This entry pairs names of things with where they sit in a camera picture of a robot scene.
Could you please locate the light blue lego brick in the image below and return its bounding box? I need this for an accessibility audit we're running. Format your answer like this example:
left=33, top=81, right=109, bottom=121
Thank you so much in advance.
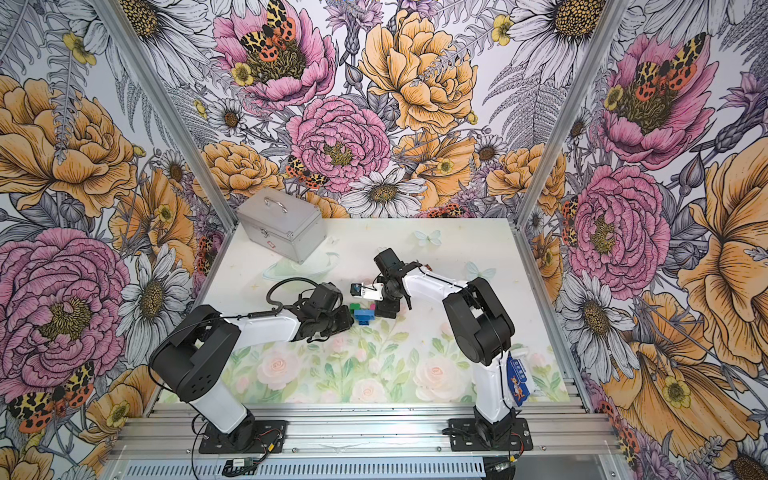
left=353, top=309, right=376, bottom=326

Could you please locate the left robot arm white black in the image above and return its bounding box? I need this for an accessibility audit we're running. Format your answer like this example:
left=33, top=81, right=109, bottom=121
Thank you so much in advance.
left=148, top=277, right=354, bottom=453

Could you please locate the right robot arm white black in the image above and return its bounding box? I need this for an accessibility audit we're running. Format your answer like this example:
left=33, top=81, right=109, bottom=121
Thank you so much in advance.
left=373, top=248, right=525, bottom=450

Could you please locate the blue card packet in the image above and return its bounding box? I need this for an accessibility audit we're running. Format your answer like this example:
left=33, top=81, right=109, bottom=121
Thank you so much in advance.
left=506, top=354, right=531, bottom=407

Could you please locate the small green circuit board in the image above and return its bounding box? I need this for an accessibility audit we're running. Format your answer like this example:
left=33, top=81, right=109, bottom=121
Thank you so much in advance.
left=221, top=457, right=258, bottom=478

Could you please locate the silver metal box with handle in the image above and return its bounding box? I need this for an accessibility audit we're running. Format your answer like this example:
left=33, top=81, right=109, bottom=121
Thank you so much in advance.
left=235, top=188, right=327, bottom=264

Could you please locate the aluminium rail frame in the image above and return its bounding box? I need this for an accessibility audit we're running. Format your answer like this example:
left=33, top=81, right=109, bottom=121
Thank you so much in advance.
left=110, top=403, right=620, bottom=459

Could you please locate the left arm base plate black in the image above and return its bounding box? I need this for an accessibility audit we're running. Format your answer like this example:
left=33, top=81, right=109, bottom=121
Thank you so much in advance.
left=197, top=419, right=288, bottom=455

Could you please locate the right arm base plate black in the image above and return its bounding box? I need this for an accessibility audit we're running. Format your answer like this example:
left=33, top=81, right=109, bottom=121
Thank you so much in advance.
left=442, top=417, right=534, bottom=453

